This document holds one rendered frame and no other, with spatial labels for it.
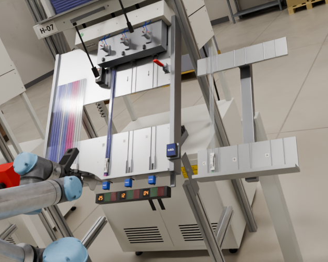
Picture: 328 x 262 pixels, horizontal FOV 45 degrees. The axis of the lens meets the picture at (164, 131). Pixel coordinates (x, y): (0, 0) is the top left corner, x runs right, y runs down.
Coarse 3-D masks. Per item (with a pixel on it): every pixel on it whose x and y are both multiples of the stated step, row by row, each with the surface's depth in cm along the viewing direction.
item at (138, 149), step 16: (144, 128) 165; (160, 128) 161; (80, 144) 180; (96, 144) 175; (112, 144) 170; (128, 144) 166; (144, 144) 162; (160, 144) 158; (80, 160) 177; (96, 160) 172; (112, 160) 168; (128, 160) 163; (144, 160) 159; (160, 160) 156
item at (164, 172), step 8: (160, 168) 152; (168, 168) 151; (104, 176) 164; (112, 176) 162; (120, 176) 160; (128, 176) 159; (136, 176) 159; (144, 176) 158; (160, 176) 158; (96, 184) 172
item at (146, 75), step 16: (64, 64) 204; (80, 64) 198; (96, 64) 192; (128, 64) 182; (144, 64) 177; (64, 80) 200; (128, 80) 178; (144, 80) 174; (160, 80) 169; (96, 96) 185
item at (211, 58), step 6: (210, 48) 152; (210, 54) 151; (210, 60) 150; (210, 66) 149; (210, 72) 148; (210, 78) 148; (210, 84) 147; (210, 90) 146; (210, 96) 145; (210, 102) 144; (210, 108) 143; (210, 114) 142; (210, 120) 142; (210, 126) 141; (210, 132) 140; (210, 138) 139; (210, 144) 139; (210, 150) 138
